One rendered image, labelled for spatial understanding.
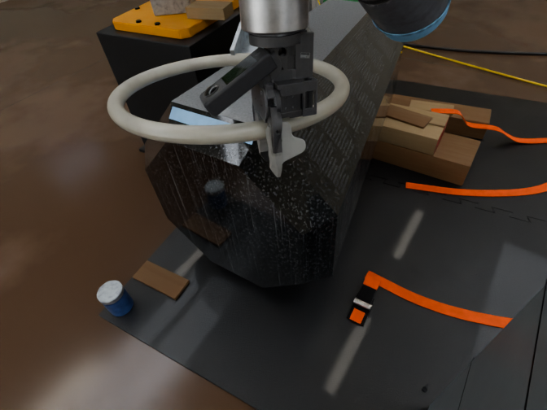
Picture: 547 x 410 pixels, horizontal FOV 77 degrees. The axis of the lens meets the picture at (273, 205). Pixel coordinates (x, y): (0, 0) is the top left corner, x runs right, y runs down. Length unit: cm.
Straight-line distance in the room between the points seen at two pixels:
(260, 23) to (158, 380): 128
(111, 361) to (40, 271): 66
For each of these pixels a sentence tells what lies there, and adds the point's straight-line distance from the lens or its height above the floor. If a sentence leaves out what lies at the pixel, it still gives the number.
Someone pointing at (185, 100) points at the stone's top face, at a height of 81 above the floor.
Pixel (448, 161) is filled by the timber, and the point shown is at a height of 14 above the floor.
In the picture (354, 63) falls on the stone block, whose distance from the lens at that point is 140.
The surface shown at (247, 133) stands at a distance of 54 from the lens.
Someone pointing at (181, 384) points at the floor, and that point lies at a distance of 145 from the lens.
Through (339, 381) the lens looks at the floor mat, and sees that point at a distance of 137.
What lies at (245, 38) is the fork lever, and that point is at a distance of 108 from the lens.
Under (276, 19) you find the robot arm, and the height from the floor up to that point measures 118.
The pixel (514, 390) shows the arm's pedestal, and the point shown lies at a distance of 69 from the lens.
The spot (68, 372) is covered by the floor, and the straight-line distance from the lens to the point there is 166.
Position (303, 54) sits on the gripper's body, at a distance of 53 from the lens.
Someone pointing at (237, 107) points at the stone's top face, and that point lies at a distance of 104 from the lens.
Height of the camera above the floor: 133
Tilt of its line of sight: 46 degrees down
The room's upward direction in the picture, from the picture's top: 7 degrees counter-clockwise
